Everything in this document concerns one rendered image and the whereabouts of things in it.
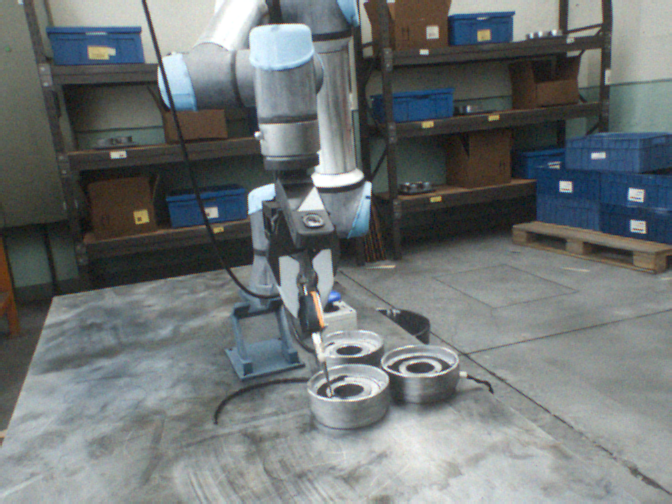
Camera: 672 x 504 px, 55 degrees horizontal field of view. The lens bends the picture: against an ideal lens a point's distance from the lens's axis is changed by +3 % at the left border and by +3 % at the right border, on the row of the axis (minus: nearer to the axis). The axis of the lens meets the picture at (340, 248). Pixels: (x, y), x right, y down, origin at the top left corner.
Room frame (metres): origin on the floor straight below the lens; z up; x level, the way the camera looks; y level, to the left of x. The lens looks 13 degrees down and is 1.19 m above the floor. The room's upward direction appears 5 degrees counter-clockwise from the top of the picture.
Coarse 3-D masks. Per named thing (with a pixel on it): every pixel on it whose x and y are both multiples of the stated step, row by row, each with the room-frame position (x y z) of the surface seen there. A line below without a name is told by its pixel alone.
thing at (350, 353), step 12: (324, 336) 0.91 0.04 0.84; (336, 336) 0.92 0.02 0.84; (348, 336) 0.92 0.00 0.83; (360, 336) 0.92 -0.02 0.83; (372, 336) 0.90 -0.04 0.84; (324, 348) 0.89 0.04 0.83; (336, 348) 0.88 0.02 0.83; (348, 348) 0.89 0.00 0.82; (360, 348) 0.88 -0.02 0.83; (336, 360) 0.82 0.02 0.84; (348, 360) 0.82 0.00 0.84; (360, 360) 0.82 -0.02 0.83; (372, 360) 0.83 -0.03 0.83
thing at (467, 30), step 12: (492, 12) 4.90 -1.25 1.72; (504, 12) 4.93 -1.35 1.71; (456, 24) 4.79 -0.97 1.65; (468, 24) 4.84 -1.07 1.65; (480, 24) 4.88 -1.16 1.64; (492, 24) 4.92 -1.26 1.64; (504, 24) 4.96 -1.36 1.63; (456, 36) 4.79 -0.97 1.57; (468, 36) 4.84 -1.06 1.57; (480, 36) 4.88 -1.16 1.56; (492, 36) 4.92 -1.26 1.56; (504, 36) 4.96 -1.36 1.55
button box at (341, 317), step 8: (336, 304) 1.05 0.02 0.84; (344, 304) 1.04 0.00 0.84; (328, 312) 1.01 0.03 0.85; (336, 312) 1.00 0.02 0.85; (344, 312) 1.00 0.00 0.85; (352, 312) 1.00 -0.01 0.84; (328, 320) 0.98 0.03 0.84; (336, 320) 0.99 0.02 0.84; (344, 320) 0.99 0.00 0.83; (352, 320) 1.00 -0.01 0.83; (328, 328) 0.98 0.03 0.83; (336, 328) 0.99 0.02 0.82; (344, 328) 0.99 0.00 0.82; (352, 328) 1.00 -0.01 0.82
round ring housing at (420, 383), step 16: (400, 352) 0.84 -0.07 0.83; (416, 352) 0.84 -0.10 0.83; (432, 352) 0.84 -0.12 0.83; (448, 352) 0.82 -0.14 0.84; (384, 368) 0.78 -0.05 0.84; (400, 368) 0.79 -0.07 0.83; (416, 368) 0.81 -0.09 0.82; (432, 368) 0.80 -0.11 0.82; (400, 384) 0.75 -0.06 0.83; (416, 384) 0.74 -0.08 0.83; (432, 384) 0.74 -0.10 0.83; (448, 384) 0.75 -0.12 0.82; (416, 400) 0.75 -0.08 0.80; (432, 400) 0.75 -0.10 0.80
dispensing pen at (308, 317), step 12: (300, 276) 0.81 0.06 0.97; (300, 300) 0.78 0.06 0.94; (312, 300) 0.78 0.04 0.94; (300, 312) 0.79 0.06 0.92; (312, 312) 0.77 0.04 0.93; (300, 324) 0.80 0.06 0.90; (312, 324) 0.76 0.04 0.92; (312, 336) 0.77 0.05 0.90; (324, 360) 0.75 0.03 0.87; (324, 372) 0.74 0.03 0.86
